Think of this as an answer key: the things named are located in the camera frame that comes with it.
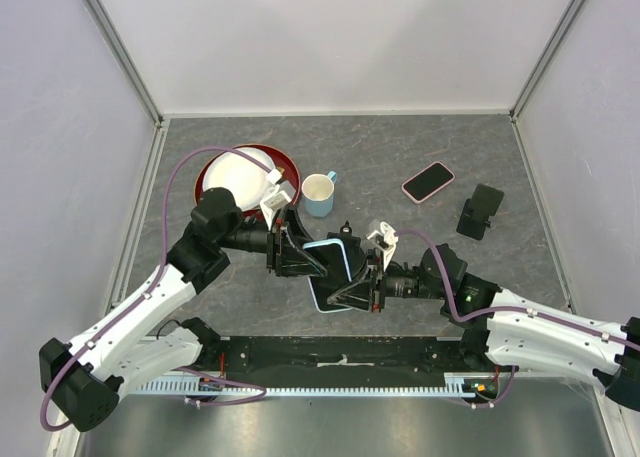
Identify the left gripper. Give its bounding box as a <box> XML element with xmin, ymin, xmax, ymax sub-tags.
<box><xmin>218</xmin><ymin>203</ymin><xmax>330</xmax><ymax>279</ymax></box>

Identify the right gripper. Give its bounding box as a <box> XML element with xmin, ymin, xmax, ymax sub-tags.
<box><xmin>327</xmin><ymin>248</ymin><xmax>446</xmax><ymax>313</ymax></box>

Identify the blue case phone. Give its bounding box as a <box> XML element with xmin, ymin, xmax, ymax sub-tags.
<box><xmin>303</xmin><ymin>238</ymin><xmax>352</xmax><ymax>313</ymax></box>

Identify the black round phone stand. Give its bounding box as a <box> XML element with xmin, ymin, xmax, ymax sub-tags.
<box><xmin>326</xmin><ymin>221</ymin><xmax>361</xmax><ymax>256</ymax></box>

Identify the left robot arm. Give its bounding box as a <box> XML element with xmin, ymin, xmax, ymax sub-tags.
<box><xmin>39</xmin><ymin>187</ymin><xmax>328</xmax><ymax>432</ymax></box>

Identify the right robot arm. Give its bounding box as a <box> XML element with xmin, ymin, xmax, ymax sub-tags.
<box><xmin>323</xmin><ymin>244</ymin><xmax>639</xmax><ymax>410</ymax></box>

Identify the pink case phone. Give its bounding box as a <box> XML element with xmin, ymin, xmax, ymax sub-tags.
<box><xmin>401</xmin><ymin>161</ymin><xmax>455</xmax><ymax>204</ymax></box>

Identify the black folding phone stand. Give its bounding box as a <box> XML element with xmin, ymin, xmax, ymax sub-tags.
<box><xmin>456</xmin><ymin>184</ymin><xmax>504</xmax><ymax>241</ymax></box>

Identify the light blue mug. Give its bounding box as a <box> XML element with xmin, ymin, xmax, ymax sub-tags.
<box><xmin>301</xmin><ymin>171</ymin><xmax>337</xmax><ymax>218</ymax></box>

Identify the red round tray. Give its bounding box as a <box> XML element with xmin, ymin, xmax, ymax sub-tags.
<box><xmin>194</xmin><ymin>143</ymin><xmax>301</xmax><ymax>203</ymax></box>

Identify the white paper plate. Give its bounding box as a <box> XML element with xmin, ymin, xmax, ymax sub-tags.
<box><xmin>202</xmin><ymin>147</ymin><xmax>275</xmax><ymax>211</ymax></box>

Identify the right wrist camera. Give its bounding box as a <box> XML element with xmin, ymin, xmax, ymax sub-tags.
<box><xmin>366</xmin><ymin>220</ymin><xmax>398</xmax><ymax>270</ymax></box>

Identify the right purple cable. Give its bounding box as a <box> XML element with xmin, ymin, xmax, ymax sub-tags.
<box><xmin>394</xmin><ymin>229</ymin><xmax>640</xmax><ymax>351</ymax></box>

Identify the purple cable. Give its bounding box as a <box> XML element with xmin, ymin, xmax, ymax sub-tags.
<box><xmin>394</xmin><ymin>229</ymin><xmax>640</xmax><ymax>351</ymax></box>
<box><xmin>39</xmin><ymin>146</ymin><xmax>276</xmax><ymax>432</ymax></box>

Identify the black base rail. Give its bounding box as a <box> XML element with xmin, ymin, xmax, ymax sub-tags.
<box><xmin>139</xmin><ymin>336</ymin><xmax>516</xmax><ymax>400</ymax></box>

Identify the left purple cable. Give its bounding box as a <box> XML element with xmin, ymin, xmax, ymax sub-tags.
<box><xmin>39</xmin><ymin>146</ymin><xmax>276</xmax><ymax>432</ymax></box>

